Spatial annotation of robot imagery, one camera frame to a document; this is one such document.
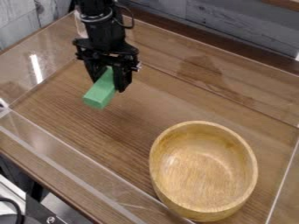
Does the brown wooden bowl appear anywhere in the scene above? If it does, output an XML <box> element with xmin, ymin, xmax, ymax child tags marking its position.
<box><xmin>150</xmin><ymin>121</ymin><xmax>258</xmax><ymax>222</ymax></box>

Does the clear acrylic barrier wall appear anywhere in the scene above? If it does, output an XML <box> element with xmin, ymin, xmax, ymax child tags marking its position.
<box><xmin>0</xmin><ymin>15</ymin><xmax>299</xmax><ymax>224</ymax></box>

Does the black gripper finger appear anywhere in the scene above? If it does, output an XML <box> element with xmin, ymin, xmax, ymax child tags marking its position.
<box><xmin>84</xmin><ymin>59</ymin><xmax>108</xmax><ymax>82</ymax></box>
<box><xmin>112</xmin><ymin>66</ymin><xmax>132</xmax><ymax>93</ymax></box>

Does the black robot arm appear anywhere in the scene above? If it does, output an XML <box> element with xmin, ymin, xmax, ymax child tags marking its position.
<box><xmin>72</xmin><ymin>0</ymin><xmax>140</xmax><ymax>92</ymax></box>

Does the black cable lower left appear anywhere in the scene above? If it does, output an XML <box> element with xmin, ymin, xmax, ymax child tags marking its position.
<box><xmin>0</xmin><ymin>197</ymin><xmax>24</xmax><ymax>224</ymax></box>

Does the green rectangular block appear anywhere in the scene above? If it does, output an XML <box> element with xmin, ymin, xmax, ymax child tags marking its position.
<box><xmin>83</xmin><ymin>66</ymin><xmax>116</xmax><ymax>109</ymax></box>

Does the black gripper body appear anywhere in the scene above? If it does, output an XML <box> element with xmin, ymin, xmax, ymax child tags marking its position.
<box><xmin>72</xmin><ymin>23</ymin><xmax>140</xmax><ymax>72</ymax></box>

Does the clear acrylic corner bracket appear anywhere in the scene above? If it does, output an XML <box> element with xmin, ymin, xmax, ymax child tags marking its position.
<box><xmin>74</xmin><ymin>10</ymin><xmax>88</xmax><ymax>39</ymax></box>

